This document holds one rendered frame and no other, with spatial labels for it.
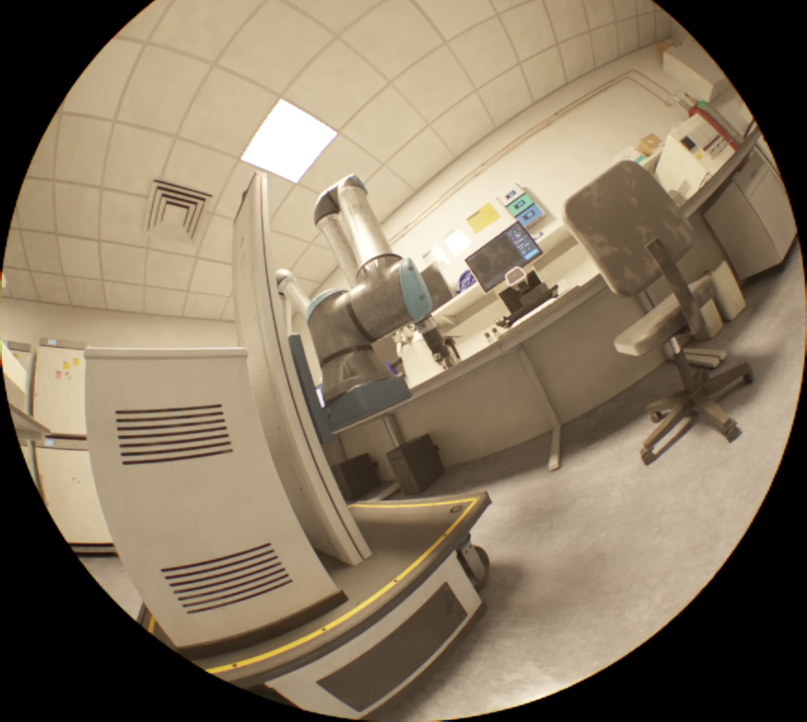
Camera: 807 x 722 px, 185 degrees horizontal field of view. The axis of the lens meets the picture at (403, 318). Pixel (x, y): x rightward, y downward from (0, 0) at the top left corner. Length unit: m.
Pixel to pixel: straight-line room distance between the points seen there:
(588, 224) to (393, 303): 0.63
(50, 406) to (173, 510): 2.61
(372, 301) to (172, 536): 0.61
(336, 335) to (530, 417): 1.73
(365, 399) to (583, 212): 0.81
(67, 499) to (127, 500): 2.45
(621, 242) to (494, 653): 1.09
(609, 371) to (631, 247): 1.32
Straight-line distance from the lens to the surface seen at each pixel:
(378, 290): 0.58
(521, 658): 0.71
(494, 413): 2.12
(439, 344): 1.07
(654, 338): 0.88
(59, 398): 2.97
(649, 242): 0.88
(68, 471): 2.87
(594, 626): 0.71
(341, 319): 0.60
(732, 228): 2.39
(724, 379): 1.21
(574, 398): 2.03
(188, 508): 0.46
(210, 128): 2.22
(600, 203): 0.89
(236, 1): 2.14
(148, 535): 0.48
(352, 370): 0.57
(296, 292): 1.27
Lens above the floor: 0.62
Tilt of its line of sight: 21 degrees up
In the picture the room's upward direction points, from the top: 25 degrees counter-clockwise
